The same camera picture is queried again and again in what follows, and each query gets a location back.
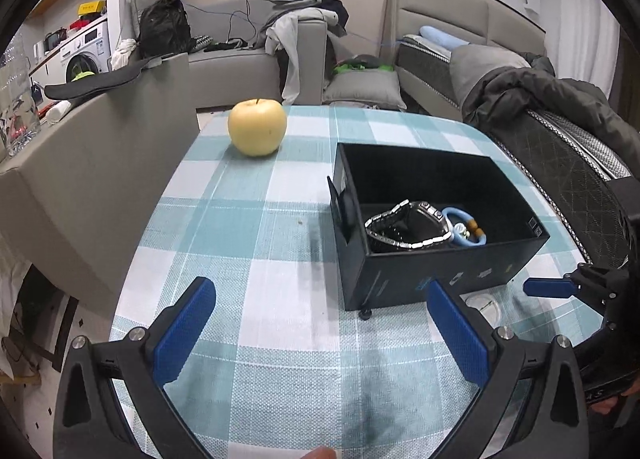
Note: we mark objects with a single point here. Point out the clear plastic water bottle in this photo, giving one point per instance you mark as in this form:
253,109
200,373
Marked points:
20,104

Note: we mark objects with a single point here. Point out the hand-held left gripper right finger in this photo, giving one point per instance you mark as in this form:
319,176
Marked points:
457,334

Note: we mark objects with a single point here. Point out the yellow apple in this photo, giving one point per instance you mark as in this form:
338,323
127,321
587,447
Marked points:
257,126

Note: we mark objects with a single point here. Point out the light blue pillow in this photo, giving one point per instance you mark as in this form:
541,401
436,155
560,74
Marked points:
442,36

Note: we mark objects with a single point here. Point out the person's left hand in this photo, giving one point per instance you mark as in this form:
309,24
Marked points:
320,454

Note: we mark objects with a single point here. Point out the person's right hand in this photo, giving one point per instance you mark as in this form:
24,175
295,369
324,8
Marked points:
606,406

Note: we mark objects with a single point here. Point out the dark padded quilt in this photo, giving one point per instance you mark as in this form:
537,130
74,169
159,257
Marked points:
550,99

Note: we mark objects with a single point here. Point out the clear round plastic disc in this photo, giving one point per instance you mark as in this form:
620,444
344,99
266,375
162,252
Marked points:
487,309

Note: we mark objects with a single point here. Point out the white curtain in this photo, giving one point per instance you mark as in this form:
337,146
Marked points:
585,29

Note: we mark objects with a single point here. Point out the black cardboard box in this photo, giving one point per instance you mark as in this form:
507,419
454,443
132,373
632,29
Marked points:
400,279

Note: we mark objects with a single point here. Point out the red box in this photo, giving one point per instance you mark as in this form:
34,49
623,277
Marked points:
79,24

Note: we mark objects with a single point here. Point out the grey upholstered bed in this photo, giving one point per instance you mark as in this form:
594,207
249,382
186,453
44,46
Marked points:
440,9

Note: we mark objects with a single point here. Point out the black eye mask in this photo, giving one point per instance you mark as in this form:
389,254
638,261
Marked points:
100,81

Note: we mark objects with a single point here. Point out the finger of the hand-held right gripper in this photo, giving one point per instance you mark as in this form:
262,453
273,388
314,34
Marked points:
547,287

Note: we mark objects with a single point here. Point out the grey square cushion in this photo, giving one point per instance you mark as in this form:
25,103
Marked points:
362,89

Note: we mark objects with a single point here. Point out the yellow box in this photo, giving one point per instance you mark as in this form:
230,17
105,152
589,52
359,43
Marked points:
92,7

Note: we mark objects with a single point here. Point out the grey back cushion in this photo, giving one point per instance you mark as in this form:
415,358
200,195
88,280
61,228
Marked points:
140,6

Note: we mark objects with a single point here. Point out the small green object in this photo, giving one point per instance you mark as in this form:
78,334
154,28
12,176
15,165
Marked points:
82,75

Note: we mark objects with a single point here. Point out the silver steel wristwatch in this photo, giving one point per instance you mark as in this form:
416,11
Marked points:
395,219

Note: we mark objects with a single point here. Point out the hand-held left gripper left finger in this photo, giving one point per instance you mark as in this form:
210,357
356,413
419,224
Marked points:
182,334

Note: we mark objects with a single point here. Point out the green and black bag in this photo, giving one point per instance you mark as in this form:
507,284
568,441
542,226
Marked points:
360,64

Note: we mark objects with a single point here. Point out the teal checked tablecloth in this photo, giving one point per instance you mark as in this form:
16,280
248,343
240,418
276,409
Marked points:
260,289

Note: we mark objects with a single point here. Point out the white cloth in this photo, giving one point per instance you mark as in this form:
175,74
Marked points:
124,54

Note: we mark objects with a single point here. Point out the black backpack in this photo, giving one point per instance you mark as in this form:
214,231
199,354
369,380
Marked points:
165,29

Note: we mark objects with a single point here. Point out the black cloth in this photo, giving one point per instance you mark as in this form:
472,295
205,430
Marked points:
225,45

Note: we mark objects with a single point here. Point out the black kitchen appliance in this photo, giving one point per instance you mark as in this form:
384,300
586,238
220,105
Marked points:
55,39

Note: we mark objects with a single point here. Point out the white paper roll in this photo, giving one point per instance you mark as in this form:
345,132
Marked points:
59,110

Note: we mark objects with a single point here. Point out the white washing machine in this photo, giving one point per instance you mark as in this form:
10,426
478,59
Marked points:
85,46

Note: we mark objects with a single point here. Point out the grey blanket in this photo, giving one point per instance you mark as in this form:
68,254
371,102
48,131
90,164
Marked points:
482,66

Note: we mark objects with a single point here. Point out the grey hooded jacket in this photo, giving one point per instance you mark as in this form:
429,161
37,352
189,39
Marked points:
287,39

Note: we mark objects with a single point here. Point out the grey fabric sofa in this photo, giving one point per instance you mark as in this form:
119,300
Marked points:
235,74

